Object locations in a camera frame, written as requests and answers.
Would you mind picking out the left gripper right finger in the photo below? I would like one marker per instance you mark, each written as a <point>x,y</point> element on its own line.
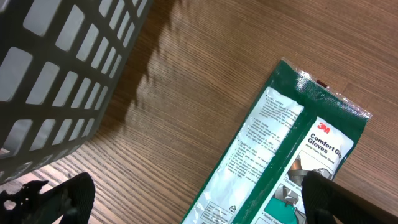
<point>327,202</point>

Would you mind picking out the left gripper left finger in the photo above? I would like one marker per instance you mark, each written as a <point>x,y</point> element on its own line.
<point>70,202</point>

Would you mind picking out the green sponge package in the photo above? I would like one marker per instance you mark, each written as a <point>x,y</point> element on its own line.
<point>295,126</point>

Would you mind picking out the grey plastic mesh basket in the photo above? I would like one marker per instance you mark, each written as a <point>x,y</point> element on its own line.
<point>60,64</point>

